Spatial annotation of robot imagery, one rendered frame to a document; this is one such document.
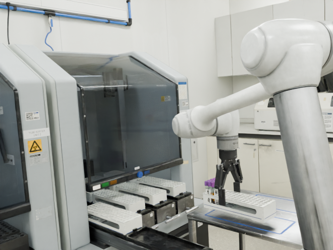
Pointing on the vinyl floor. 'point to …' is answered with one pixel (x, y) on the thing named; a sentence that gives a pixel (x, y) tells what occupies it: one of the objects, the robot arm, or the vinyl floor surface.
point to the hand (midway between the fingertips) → (229, 196)
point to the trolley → (243, 225)
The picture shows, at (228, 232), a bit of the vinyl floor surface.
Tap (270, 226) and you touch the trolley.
